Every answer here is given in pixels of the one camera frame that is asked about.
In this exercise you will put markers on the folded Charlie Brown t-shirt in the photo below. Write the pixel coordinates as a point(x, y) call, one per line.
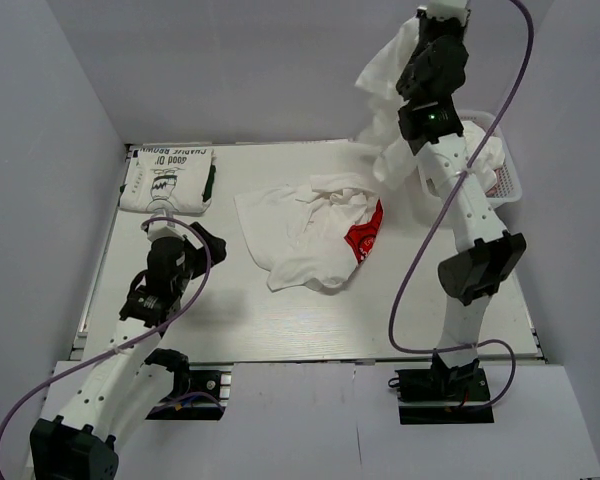
point(176, 179)

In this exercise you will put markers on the white t-shirt colourful cartoon print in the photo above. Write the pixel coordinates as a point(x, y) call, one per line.
point(394, 161)

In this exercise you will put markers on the white t-shirt red print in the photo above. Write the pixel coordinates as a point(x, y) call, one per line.
point(314, 234)

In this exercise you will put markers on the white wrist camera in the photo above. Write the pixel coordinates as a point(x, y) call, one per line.
point(158, 228)
point(443, 10)

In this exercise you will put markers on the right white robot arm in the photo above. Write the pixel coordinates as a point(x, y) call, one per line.
point(486, 251)

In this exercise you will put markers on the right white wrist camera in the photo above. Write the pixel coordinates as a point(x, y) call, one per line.
point(443, 10)

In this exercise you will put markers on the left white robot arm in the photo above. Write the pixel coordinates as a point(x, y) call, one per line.
point(135, 375)

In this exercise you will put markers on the white plastic basket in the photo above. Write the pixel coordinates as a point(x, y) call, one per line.
point(508, 188)

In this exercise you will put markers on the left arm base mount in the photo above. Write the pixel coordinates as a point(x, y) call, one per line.
point(202, 396)

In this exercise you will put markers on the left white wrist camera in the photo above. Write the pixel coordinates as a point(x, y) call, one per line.
point(158, 228)

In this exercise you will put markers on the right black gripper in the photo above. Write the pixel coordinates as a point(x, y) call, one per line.
point(455, 29)

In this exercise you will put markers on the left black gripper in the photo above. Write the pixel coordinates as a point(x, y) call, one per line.
point(217, 245)

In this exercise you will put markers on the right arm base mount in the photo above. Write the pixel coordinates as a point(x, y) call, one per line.
point(421, 403)

